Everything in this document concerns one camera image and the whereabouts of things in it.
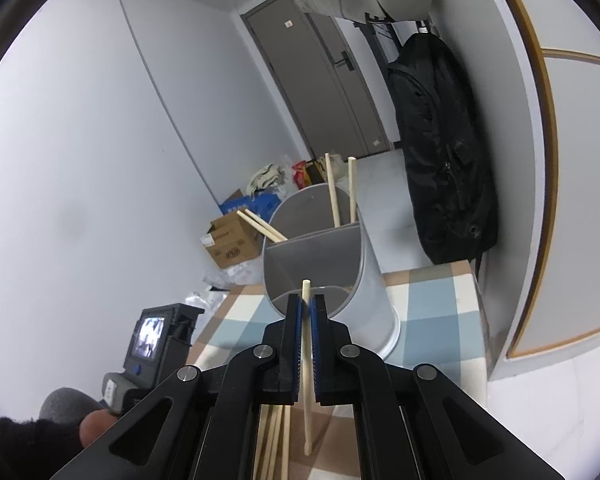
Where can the grey plastic mailer bags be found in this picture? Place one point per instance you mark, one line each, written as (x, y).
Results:
(235, 277)

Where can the brown cardboard box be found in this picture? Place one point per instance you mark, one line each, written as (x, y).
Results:
(230, 247)

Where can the pile of wooden chopsticks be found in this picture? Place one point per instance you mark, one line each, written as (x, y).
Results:
(275, 435)

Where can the red bag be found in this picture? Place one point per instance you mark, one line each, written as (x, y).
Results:
(299, 172)

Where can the person's left hand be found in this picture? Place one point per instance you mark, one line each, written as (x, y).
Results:
(96, 427)

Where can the clear plastic bag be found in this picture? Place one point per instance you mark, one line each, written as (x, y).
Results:
(205, 300)

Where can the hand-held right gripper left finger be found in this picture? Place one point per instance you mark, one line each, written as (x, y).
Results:
(294, 345)

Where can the grey door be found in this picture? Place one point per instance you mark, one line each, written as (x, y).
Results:
(320, 85)

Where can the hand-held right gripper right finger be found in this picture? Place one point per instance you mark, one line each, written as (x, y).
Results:
(321, 350)

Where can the white panel with wooden trim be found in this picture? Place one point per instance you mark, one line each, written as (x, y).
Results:
(570, 210)

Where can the checked tablecloth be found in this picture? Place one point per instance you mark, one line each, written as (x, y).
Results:
(430, 310)

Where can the translucent plastic bag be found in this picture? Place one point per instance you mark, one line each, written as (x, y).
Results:
(339, 162)

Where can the person's left forearm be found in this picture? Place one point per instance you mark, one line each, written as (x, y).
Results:
(20, 445)

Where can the black backpack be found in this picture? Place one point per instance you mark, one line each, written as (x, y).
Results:
(440, 160)

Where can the white grey utensil holder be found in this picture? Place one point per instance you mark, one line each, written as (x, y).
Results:
(365, 300)

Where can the beige clothes pile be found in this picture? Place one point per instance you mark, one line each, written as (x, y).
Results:
(265, 177)

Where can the blue cardboard box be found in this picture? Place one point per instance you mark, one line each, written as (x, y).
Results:
(260, 205)

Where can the yellow black paper bag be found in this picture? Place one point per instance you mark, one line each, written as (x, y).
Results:
(314, 174)

